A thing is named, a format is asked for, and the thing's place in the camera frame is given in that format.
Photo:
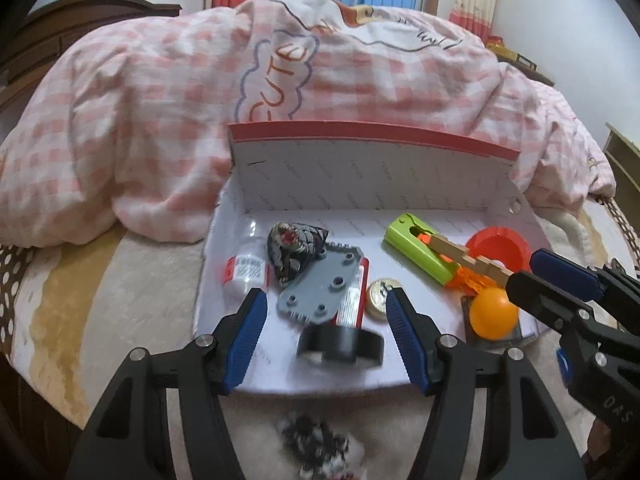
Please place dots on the orange ball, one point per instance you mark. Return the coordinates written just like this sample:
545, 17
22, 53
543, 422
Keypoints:
492, 315

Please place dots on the beige patterned bed sheet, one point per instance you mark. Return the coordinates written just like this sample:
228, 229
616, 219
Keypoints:
55, 310

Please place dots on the red cardboard box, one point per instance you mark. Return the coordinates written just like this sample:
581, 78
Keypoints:
375, 175

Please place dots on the black tape roll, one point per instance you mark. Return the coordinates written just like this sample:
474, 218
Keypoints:
340, 342

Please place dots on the orange toy gear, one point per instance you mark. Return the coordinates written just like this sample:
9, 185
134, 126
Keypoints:
465, 280

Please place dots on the black white fuzzy cloth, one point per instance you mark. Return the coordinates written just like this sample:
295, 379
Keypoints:
315, 442

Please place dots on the pink checked quilt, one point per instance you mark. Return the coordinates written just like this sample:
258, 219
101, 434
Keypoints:
150, 110

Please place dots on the white fluffy towel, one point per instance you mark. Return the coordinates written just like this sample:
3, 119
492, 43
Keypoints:
150, 285

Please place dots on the red utility knife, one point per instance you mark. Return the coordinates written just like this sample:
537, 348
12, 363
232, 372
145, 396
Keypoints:
352, 305

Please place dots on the notched wooden block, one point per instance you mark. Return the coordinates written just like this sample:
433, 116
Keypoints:
450, 250

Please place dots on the clear plastic bottle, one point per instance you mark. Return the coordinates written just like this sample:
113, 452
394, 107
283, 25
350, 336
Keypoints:
245, 270

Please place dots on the dark transparent case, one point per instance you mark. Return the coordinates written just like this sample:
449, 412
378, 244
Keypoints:
466, 310

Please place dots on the dark wooden headboard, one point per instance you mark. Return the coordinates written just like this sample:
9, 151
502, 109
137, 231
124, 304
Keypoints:
50, 25

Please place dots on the black white patterned pouch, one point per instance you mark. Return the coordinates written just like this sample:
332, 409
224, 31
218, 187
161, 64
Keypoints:
292, 250

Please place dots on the wooden furniture frame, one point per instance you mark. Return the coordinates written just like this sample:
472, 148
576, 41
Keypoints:
622, 160

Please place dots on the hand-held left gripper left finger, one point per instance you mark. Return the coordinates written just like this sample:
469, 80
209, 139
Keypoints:
247, 335

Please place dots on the orange round plastic lid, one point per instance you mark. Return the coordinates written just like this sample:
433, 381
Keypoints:
495, 245

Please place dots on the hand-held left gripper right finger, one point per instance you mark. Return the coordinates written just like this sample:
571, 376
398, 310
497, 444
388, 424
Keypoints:
405, 340

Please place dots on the wooden cabinet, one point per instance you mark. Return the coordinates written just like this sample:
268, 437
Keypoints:
530, 72

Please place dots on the grey studded building plate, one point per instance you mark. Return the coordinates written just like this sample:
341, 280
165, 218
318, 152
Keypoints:
320, 285

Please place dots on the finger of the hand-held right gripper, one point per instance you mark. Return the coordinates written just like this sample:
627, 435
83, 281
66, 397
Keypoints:
560, 267
545, 300

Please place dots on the wooden chess piece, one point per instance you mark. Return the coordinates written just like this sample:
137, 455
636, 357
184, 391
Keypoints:
377, 300

